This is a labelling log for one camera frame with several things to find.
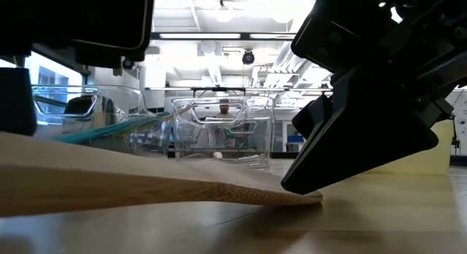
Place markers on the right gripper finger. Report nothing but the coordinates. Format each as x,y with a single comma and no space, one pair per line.
357,144
313,115

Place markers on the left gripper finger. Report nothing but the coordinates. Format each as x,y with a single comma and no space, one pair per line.
16,100

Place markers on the bright blue silicone spatula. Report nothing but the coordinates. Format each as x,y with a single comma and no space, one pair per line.
91,136

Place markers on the slim teal silicone spatula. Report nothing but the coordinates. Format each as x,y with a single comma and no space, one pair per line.
146,119

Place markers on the clear plastic bin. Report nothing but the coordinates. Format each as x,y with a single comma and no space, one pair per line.
109,97
262,137

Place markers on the yellow plastic bin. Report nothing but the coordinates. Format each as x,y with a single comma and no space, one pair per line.
430,159

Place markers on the person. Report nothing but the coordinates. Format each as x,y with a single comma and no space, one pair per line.
224,108

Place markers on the LED light bar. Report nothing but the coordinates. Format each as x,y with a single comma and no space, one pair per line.
200,35

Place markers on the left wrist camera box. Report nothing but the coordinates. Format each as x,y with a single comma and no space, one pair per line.
95,17

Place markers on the black ceiling camera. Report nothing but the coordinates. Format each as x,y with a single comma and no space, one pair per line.
127,63
249,57

